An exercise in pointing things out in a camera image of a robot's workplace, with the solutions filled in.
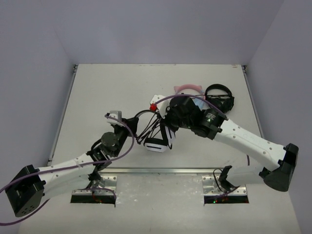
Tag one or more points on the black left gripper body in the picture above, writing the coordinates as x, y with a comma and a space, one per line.
131, 124

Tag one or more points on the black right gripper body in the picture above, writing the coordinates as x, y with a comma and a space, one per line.
173, 122

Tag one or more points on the white black headphones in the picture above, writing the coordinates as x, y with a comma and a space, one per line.
156, 137

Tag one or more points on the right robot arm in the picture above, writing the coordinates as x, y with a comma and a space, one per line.
276, 162

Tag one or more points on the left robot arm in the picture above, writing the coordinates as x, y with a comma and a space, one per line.
32, 186

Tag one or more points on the pink blue cat headphones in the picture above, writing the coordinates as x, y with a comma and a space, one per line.
192, 89

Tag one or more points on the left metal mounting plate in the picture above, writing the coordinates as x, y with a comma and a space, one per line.
107, 186

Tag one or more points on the metal mounting plate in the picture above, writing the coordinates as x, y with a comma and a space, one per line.
107, 186
211, 189

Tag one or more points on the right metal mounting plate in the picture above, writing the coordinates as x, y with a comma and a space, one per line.
211, 189

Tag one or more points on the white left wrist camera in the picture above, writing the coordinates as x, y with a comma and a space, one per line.
114, 117

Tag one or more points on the aluminium table edge rail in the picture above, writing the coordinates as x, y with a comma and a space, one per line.
200, 171

